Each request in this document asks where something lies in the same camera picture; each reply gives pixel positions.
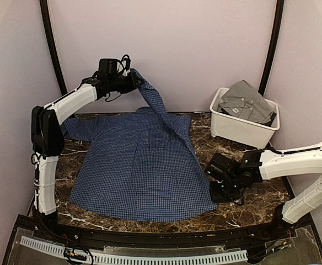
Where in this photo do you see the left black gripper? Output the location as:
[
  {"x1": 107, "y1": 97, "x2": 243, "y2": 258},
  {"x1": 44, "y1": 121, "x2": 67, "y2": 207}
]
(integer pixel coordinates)
[{"x1": 109, "y1": 71, "x2": 144, "y2": 93}]

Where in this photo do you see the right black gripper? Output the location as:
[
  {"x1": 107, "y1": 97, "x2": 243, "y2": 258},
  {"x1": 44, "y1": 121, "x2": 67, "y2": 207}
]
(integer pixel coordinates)
[{"x1": 209, "y1": 177, "x2": 242, "y2": 203}]

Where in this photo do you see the blue checked long sleeve shirt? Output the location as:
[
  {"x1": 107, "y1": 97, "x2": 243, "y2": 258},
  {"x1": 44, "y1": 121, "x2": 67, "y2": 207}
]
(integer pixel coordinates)
[{"x1": 61, "y1": 81, "x2": 217, "y2": 222}]

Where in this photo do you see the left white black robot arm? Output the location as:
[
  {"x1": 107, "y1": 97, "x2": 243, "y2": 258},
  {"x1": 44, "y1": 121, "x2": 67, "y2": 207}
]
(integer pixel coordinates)
[{"x1": 31, "y1": 55, "x2": 143, "y2": 216}]

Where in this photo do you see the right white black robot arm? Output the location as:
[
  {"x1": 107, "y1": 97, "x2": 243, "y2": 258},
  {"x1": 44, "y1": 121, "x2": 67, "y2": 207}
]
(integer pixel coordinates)
[{"x1": 205, "y1": 142, "x2": 322, "y2": 240}]

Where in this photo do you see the white plastic bin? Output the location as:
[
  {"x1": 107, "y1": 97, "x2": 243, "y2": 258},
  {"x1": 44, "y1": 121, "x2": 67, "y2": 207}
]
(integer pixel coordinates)
[{"x1": 210, "y1": 87, "x2": 280, "y2": 149}]

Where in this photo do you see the grey folded shirt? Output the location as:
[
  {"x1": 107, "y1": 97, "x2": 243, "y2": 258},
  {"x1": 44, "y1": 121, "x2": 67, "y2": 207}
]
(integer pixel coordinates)
[{"x1": 218, "y1": 80, "x2": 277, "y2": 126}]

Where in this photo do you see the clear acrylic plate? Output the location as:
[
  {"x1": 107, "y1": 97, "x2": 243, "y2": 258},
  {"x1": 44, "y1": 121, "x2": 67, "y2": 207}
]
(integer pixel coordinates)
[{"x1": 103, "y1": 245, "x2": 226, "y2": 257}]

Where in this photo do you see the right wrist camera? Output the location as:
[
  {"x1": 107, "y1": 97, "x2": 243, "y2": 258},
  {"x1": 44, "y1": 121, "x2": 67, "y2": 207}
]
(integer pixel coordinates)
[{"x1": 205, "y1": 163, "x2": 224, "y2": 183}]

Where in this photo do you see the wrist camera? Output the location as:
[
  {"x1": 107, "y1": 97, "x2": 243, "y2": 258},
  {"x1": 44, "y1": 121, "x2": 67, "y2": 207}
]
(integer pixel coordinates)
[
  {"x1": 205, "y1": 163, "x2": 224, "y2": 183},
  {"x1": 117, "y1": 54, "x2": 131, "y2": 76}
]

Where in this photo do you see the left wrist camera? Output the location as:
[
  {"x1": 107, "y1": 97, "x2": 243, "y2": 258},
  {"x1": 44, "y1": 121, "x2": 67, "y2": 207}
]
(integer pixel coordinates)
[{"x1": 117, "y1": 54, "x2": 131, "y2": 76}]

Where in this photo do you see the black curved front rail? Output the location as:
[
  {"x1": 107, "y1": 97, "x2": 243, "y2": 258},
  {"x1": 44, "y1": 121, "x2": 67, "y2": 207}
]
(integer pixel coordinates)
[{"x1": 26, "y1": 217, "x2": 289, "y2": 250}]

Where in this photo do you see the left black frame post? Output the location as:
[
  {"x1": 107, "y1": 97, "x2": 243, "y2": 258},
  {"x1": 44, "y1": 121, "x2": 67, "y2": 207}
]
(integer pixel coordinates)
[{"x1": 39, "y1": 0, "x2": 68, "y2": 96}]

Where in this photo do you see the black frame post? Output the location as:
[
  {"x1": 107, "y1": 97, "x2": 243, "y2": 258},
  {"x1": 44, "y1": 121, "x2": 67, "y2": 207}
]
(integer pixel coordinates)
[
  {"x1": 258, "y1": 0, "x2": 285, "y2": 96},
  {"x1": 39, "y1": 0, "x2": 68, "y2": 96}
]

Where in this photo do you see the right black frame post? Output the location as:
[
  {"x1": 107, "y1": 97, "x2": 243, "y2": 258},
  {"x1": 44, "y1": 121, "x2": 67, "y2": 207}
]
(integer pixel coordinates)
[{"x1": 258, "y1": 0, "x2": 285, "y2": 96}]

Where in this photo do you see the white slotted cable duct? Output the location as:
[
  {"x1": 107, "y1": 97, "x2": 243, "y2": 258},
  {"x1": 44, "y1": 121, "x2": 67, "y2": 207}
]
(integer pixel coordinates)
[{"x1": 20, "y1": 236, "x2": 248, "y2": 264}]

